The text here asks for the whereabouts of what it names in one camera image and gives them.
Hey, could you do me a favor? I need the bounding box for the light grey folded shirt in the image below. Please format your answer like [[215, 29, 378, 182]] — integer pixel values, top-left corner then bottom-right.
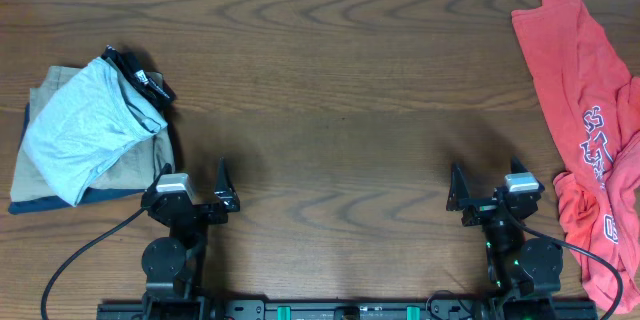
[[20, 58, 167, 207]]

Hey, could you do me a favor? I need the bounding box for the red soccer t-shirt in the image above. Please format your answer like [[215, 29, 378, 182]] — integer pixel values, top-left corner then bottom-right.
[[512, 0, 639, 314]]

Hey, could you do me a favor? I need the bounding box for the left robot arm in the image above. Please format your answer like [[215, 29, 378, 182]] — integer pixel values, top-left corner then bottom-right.
[[141, 160, 240, 301]]

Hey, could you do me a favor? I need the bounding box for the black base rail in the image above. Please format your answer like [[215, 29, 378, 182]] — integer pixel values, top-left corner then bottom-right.
[[96, 296, 598, 320]]

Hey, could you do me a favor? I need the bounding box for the navy blue folded garment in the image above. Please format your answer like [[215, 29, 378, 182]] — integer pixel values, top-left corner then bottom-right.
[[7, 102, 146, 216]]

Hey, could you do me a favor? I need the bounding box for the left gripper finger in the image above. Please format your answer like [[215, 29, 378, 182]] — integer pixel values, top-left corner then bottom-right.
[[214, 158, 236, 202], [151, 163, 173, 191]]

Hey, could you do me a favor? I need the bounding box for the beige folded garment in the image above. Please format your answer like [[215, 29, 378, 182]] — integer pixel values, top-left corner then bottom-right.
[[10, 66, 175, 214]]

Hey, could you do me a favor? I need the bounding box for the black folded garment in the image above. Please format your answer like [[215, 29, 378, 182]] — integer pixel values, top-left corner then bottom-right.
[[101, 45, 176, 111]]

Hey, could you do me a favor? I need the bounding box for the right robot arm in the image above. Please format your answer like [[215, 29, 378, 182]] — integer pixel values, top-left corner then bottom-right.
[[446, 158, 563, 307]]

